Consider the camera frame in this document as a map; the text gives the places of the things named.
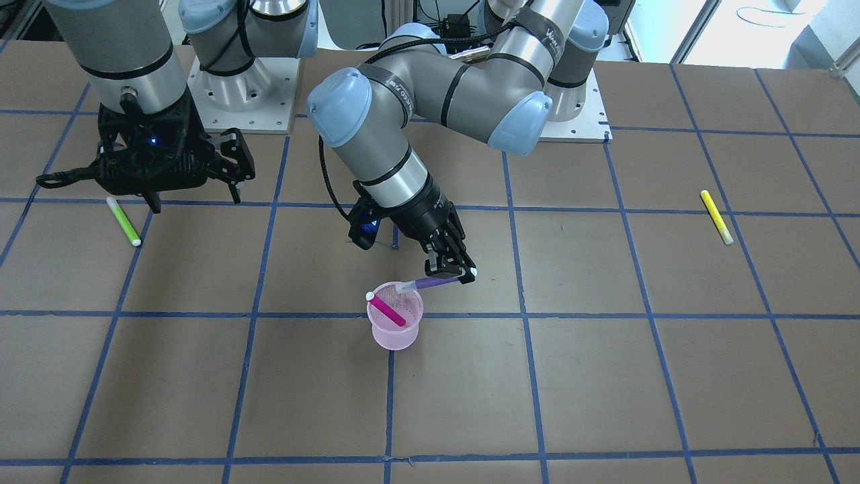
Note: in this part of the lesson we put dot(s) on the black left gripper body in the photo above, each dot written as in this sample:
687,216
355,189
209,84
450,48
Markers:
424,211

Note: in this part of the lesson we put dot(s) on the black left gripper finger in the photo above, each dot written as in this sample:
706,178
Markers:
457,259
440,266

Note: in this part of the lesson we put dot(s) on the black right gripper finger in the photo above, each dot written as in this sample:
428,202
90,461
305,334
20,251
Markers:
233,164
153,200

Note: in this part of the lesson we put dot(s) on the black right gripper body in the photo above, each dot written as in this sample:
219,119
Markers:
232,155

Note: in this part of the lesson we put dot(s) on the purple pen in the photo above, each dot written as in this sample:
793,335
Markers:
422,283

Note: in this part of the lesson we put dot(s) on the pink pen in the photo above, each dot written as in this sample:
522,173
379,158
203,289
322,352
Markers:
383,307

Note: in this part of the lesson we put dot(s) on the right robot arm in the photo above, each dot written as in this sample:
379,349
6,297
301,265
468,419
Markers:
126,51

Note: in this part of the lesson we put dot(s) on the pink mesh cup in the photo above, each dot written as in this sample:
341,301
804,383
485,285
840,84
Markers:
409,306

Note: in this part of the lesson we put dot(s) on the green pen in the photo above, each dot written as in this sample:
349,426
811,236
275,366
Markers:
125,223

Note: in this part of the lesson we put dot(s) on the yellow pen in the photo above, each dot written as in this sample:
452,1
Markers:
717,219

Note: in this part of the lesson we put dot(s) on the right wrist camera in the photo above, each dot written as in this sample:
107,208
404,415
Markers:
143,153

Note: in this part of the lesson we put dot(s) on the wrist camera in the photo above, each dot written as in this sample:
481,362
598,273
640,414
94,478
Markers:
363,223
143,153

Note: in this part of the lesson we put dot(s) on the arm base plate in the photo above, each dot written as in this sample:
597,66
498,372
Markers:
578,114
259,101

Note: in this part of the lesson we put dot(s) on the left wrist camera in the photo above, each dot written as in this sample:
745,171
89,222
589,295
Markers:
363,223

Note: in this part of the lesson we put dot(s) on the aluminium frame post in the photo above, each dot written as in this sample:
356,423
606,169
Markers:
396,13

